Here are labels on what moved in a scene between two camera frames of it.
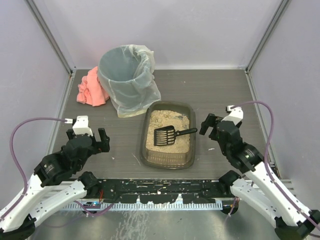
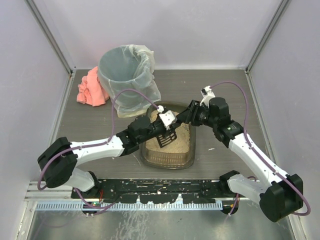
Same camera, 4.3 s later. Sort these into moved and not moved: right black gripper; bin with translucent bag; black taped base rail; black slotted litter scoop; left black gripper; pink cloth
Moved: right black gripper; black slotted litter scoop; left black gripper
Not moved: black taped base rail; pink cloth; bin with translucent bag
